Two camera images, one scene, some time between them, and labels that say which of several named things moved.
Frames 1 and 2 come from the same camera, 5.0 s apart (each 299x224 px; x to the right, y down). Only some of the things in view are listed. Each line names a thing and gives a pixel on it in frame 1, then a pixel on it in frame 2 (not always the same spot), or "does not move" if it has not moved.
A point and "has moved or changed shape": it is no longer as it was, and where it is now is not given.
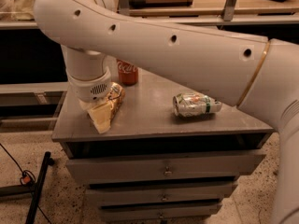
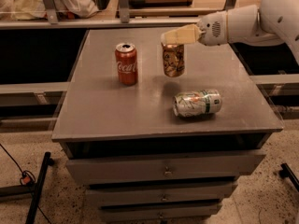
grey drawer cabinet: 152,166 does not move
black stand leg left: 26,189 does not move
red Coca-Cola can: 128,74 does not move
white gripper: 90,89 to 212,29
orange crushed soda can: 116,95 has moved or changed shape
